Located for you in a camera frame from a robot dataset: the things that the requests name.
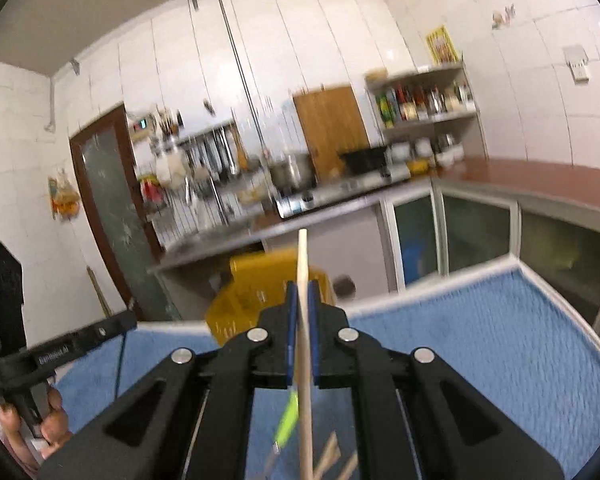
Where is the black wok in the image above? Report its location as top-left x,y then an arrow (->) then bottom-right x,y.
340,146 -> 388,173

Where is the blue knitted mat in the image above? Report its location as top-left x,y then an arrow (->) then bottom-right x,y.
55,267 -> 600,480

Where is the green-handled utensil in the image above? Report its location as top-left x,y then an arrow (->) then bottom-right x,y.
262,391 -> 301,480

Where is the stack of white bowls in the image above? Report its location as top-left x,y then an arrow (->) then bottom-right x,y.
412,137 -> 436,161

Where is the white hanging cloth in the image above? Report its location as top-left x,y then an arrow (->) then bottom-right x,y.
157,150 -> 188,186

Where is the small metal pot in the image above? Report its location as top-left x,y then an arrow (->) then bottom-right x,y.
437,132 -> 463,158

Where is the yellow perforated utensil holder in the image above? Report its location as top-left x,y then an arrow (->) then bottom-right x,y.
205,252 -> 338,348

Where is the black cable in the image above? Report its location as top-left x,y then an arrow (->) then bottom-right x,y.
114,300 -> 136,403

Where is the vertical metal pipe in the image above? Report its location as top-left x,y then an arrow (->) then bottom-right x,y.
215,0 -> 271,161

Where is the glass cabinet door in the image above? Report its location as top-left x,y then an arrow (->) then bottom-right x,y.
437,192 -> 518,276
517,205 -> 600,331
385,192 -> 443,291

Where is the white wall socket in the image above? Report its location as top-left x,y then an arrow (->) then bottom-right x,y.
562,46 -> 591,83

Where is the yellow wall poster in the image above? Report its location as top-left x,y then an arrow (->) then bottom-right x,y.
426,25 -> 462,66

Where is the steel gas stove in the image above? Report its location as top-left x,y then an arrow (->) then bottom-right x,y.
275,165 -> 411,218

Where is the steel faucet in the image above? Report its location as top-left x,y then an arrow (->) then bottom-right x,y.
182,170 -> 231,226

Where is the row of condiment bottles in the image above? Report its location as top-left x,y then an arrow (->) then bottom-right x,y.
375,80 -> 476,128

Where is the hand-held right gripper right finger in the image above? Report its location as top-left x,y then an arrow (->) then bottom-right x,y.
310,280 -> 566,480

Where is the steel sink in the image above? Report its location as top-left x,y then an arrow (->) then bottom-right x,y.
150,210 -> 281,271

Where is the red hanging item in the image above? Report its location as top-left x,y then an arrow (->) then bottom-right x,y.
140,180 -> 163,206

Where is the wall sticker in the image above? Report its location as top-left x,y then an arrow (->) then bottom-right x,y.
492,4 -> 517,30

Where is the metal wall rack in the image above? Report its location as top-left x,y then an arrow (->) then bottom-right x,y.
130,120 -> 236,161

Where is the wooden broom handle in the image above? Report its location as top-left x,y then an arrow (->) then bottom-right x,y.
86,266 -> 112,318

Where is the dark round object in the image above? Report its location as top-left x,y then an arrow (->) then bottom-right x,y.
332,275 -> 357,301

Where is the white box with red display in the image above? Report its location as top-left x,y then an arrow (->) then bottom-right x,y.
130,115 -> 156,141

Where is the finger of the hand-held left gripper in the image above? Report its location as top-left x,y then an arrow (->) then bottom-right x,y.
27,310 -> 138,368

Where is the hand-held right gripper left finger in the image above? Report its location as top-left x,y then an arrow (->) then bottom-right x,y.
39,282 -> 301,480

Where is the person's left hand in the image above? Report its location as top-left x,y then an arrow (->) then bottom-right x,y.
0,387 -> 73,466

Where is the brown frosted glass door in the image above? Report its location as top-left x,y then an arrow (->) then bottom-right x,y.
69,105 -> 181,321

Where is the orange hanging bag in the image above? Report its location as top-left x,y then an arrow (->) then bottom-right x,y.
47,169 -> 83,221

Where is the white wall pipe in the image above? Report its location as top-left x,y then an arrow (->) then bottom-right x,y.
47,60 -> 81,133

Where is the row of hanging kitchen utensils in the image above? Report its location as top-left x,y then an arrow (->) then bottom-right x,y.
185,127 -> 246,181

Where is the steel pot with lid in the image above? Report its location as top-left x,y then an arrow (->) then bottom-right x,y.
269,152 -> 315,191

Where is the wooden cutting board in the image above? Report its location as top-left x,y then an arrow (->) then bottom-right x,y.
292,86 -> 372,176

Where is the white corner shelf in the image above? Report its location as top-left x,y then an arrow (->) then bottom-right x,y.
365,62 -> 486,171

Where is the wooden chopstick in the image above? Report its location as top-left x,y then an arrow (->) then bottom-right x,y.
296,229 -> 315,480
313,431 -> 339,477
315,447 -> 342,478
337,451 -> 359,480

